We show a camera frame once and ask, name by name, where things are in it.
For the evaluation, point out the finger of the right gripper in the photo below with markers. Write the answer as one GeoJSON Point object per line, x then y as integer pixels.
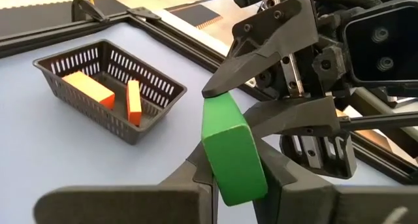
{"type": "Point", "coordinates": [261, 51]}
{"type": "Point", "coordinates": [294, 116]}

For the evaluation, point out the green block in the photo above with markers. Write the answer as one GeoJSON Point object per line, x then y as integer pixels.
{"type": "Point", "coordinates": [232, 152]}

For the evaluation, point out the orange rectangular block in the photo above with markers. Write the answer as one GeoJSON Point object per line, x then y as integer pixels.
{"type": "Point", "coordinates": [88, 87]}

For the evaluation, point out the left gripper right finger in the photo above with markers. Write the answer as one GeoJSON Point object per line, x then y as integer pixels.
{"type": "Point", "coordinates": [310, 201]}

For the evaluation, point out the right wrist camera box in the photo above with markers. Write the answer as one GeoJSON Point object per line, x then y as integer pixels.
{"type": "Point", "coordinates": [382, 47]}

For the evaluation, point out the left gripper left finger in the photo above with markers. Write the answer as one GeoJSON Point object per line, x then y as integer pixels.
{"type": "Point", "coordinates": [130, 204]}

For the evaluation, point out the black plastic basket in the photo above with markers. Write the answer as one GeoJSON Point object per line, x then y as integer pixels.
{"type": "Point", "coordinates": [117, 83]}

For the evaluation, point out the black striped floor mat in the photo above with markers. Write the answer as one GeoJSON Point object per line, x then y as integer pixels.
{"type": "Point", "coordinates": [196, 15]}

